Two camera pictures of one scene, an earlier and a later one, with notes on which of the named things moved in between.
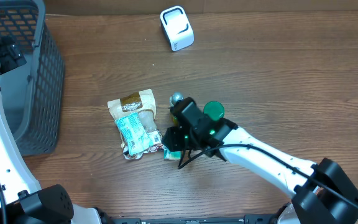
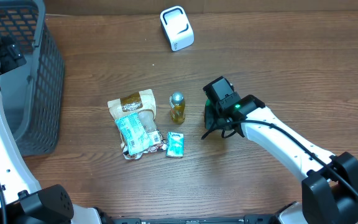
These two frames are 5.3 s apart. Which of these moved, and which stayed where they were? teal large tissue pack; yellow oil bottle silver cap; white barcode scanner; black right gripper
Moved: black right gripper
Stayed: yellow oil bottle silver cap; white barcode scanner; teal large tissue pack
